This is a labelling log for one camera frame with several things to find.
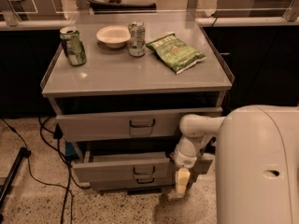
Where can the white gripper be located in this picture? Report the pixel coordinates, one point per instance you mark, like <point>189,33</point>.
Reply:
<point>183,159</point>

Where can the grey drawer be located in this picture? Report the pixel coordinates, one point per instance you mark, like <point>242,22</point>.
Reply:
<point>126,159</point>
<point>135,183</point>
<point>126,125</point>

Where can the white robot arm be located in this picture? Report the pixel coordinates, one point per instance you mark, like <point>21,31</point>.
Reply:
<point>256,163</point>

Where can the grey top drawer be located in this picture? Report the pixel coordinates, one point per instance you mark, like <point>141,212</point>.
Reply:
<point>126,125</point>

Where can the grey bottom drawer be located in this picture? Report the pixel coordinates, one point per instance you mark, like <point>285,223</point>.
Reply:
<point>135,183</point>

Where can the grey drawer cabinet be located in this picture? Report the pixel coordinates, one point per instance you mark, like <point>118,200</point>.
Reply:
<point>114,81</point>

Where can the blue box behind cabinet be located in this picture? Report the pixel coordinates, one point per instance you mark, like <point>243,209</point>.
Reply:
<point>69,150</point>

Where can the green chip bag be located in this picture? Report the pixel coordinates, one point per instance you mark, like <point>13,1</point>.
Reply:
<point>176,54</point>

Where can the silver green soda can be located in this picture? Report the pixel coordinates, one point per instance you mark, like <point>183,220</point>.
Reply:
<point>137,39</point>

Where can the white bowl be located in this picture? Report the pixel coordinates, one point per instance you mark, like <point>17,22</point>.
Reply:
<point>113,36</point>

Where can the black stand base left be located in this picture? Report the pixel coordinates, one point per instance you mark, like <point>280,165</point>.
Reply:
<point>6,182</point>

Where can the green soda can left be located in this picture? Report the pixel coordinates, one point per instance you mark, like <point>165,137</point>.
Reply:
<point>73,46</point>

